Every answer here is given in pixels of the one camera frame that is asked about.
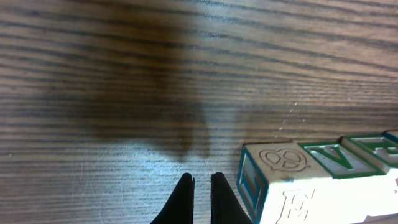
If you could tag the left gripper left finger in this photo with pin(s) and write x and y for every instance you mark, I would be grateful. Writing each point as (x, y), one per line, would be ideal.
(178, 209)

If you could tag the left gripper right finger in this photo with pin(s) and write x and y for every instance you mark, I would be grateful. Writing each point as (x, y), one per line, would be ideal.
(225, 208)

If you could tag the blue pictogram block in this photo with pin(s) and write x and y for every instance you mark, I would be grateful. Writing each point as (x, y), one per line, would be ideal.
(279, 183)

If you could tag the yellow block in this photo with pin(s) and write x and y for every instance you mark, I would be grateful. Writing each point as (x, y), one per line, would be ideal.
(381, 153)

